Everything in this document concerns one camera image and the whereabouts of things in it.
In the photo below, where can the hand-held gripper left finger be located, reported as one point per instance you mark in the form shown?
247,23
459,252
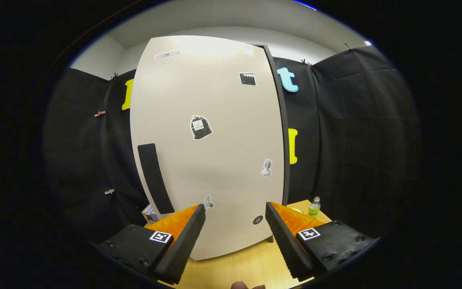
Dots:
183,245

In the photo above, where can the red cloth clip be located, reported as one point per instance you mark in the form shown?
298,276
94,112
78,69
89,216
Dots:
100,114

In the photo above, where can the blue cover book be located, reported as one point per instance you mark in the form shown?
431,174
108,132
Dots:
150,214

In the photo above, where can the black cloth clip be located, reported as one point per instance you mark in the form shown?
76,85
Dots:
305,63
348,46
114,76

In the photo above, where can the dark grey shoe cabinet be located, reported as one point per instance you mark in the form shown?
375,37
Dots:
286,160

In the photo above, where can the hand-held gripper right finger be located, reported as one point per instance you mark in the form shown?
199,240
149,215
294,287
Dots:
286,245

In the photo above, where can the green drink bottle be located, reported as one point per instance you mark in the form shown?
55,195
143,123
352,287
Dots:
313,210

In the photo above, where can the black backdrop cloth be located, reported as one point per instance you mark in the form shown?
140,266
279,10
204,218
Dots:
355,140

